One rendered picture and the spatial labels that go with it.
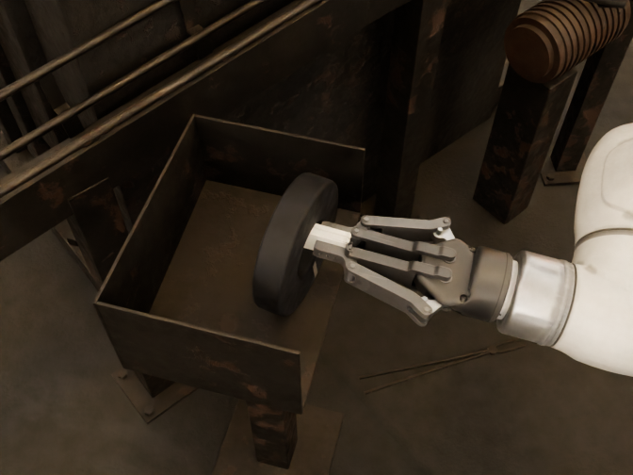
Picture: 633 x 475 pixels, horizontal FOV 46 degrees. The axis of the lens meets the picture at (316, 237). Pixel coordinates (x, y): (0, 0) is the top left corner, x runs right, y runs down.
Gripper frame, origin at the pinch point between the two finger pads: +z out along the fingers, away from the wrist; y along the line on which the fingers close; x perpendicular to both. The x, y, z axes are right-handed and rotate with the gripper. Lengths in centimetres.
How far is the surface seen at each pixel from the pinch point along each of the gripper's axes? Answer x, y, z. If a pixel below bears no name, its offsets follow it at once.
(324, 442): -68, 4, -6
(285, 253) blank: 4.6, -6.0, 1.8
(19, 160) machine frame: -69, 47, 77
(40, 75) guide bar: -0.3, 12.3, 38.1
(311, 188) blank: 6.3, 1.1, 1.4
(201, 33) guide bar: -2.6, 29.0, 23.9
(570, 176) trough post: -64, 81, -45
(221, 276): -9.8, -2.1, 10.0
